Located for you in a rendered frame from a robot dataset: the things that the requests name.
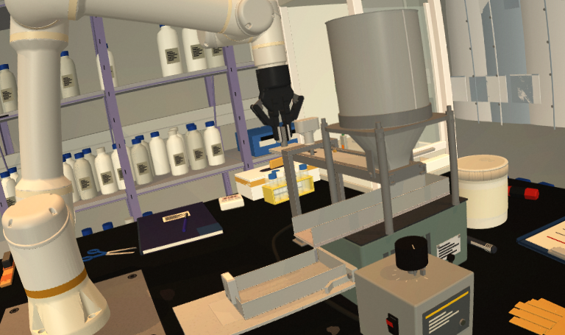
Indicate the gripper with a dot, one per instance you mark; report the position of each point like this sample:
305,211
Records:
273,85

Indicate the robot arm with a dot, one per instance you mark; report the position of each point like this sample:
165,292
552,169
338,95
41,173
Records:
42,127

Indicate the green grey vibratory feeder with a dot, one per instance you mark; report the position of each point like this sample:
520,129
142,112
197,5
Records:
379,70

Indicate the grey delivery tray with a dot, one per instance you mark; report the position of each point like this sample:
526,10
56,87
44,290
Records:
282,286

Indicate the black amplitude knob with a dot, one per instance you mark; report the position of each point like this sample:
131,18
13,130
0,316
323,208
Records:
411,252

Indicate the white round cap piece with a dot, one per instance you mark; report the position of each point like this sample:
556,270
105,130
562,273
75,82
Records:
306,127

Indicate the blue box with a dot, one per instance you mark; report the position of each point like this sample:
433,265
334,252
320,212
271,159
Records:
251,140

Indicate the orange flat bar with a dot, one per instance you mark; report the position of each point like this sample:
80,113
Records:
278,162

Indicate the clear vial blue cap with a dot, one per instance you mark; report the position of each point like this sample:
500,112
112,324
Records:
273,182
303,173

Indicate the white box orange stripe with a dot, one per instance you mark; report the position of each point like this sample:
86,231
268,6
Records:
249,182

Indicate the yellow vial rack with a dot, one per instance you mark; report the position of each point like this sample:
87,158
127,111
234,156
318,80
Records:
287,192

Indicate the small white box red dots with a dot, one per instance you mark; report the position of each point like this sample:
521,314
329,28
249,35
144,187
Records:
231,201

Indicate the blue pen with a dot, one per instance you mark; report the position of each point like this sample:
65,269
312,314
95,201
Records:
185,223

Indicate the dark purple notebook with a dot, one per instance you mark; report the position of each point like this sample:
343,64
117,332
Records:
176,231

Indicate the white lidded tub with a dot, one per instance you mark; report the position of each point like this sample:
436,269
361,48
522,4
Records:
483,193

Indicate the small black round socket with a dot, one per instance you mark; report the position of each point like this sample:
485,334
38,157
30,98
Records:
450,258

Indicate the grey control box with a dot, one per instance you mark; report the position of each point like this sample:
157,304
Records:
410,299

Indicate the brown flat base sheet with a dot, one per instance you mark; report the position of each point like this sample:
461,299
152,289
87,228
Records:
128,299

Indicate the black silver pen tool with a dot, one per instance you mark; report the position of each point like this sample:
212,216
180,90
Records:
483,245

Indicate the red marker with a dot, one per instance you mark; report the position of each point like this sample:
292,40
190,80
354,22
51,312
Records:
525,192

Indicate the blue clipboard with paper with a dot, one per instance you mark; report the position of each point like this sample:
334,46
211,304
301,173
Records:
547,240

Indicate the orange black tool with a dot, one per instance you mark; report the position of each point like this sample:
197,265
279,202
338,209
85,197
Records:
6,271

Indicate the orange paper strips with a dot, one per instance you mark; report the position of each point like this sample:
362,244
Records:
540,317

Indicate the beige tray base plate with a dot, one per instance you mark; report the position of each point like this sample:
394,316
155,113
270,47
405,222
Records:
207,313

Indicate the grey wall panel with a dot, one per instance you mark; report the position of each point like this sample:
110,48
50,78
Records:
499,48

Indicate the red rocker switch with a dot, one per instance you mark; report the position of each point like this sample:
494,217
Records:
391,323

